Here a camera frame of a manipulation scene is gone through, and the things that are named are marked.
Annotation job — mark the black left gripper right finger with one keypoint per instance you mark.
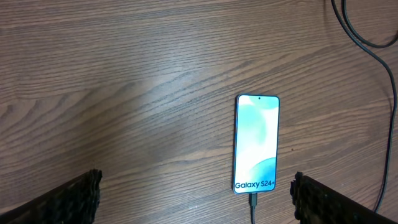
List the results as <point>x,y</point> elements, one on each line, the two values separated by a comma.
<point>316,203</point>

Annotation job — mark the blue Samsung Galaxy smartphone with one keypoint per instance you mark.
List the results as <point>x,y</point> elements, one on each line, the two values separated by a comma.
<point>256,135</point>

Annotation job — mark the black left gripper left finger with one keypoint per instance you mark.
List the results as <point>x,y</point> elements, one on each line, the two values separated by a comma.
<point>75,201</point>

